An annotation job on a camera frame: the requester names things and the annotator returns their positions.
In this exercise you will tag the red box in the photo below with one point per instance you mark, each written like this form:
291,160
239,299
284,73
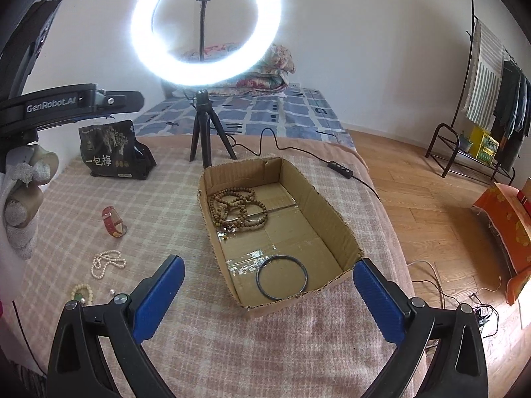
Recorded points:
524,195

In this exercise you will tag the orange floral cloth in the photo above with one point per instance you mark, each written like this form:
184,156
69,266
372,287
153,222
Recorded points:
506,215

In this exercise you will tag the black snack bag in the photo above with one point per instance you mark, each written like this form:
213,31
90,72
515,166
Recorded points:
108,149

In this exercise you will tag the pink plaid blanket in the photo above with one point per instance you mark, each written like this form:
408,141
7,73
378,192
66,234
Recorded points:
145,215

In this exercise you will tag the yellow green box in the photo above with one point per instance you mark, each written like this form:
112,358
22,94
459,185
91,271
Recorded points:
485,145

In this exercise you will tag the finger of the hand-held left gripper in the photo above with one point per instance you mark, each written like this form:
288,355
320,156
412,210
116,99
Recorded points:
122,100

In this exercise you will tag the dark hanging clothes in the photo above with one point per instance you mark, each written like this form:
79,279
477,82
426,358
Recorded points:
510,103

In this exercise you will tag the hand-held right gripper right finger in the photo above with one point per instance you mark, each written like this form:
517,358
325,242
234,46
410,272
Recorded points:
379,302

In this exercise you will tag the black bangle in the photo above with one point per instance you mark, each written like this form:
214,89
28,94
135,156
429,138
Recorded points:
257,278

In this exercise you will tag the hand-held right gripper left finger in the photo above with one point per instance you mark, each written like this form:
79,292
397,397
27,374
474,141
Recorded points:
159,294

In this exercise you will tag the black tripod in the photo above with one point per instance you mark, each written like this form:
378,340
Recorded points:
202,103

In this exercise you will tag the striped cloth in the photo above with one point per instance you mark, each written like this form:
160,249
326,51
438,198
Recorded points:
485,78

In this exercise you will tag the person's left hand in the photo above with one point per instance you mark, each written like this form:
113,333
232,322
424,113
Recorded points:
25,199

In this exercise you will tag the blue patterned bed sheet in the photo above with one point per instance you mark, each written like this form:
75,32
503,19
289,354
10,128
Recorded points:
269,112

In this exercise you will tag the folded floral quilt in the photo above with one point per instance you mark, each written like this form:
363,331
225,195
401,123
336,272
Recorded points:
269,70

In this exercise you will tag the black metal clothes rack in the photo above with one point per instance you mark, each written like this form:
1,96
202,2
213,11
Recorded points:
439,132

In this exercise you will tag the cardboard box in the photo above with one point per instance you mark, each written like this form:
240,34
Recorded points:
290,232

